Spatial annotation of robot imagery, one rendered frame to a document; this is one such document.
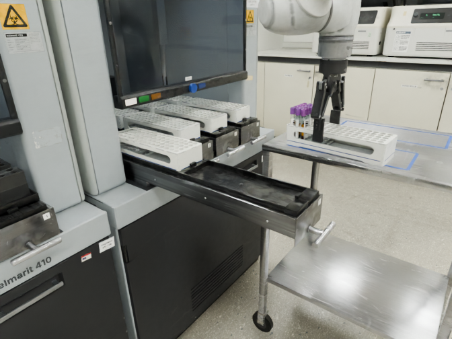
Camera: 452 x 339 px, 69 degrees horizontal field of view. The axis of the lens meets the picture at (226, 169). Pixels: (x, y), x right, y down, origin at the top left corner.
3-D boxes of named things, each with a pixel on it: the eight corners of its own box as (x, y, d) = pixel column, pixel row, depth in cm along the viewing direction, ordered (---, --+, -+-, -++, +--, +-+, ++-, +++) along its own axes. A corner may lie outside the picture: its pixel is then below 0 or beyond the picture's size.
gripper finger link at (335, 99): (325, 81, 95) (327, 77, 95) (330, 109, 103) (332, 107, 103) (338, 82, 92) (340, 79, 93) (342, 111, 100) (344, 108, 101)
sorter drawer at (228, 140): (103, 126, 156) (99, 107, 152) (127, 120, 166) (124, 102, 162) (226, 160, 115) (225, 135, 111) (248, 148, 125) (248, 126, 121)
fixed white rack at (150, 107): (109, 113, 153) (106, 99, 150) (126, 108, 160) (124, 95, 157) (152, 122, 136) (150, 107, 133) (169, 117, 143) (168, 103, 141)
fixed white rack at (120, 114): (78, 120, 142) (74, 105, 139) (99, 115, 149) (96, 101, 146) (121, 132, 125) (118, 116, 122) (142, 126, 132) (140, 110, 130)
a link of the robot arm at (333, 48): (359, 35, 89) (356, 58, 91) (327, 35, 94) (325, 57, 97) (346, 36, 83) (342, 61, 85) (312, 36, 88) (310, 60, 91)
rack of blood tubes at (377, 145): (284, 143, 105) (285, 124, 102) (300, 135, 111) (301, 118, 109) (382, 167, 87) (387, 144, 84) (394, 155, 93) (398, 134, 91)
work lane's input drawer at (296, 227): (103, 171, 108) (99, 146, 105) (137, 159, 118) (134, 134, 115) (313, 256, 67) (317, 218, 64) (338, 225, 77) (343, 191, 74)
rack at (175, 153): (111, 153, 105) (108, 134, 102) (137, 144, 112) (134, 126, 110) (179, 175, 88) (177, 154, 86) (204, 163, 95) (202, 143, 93)
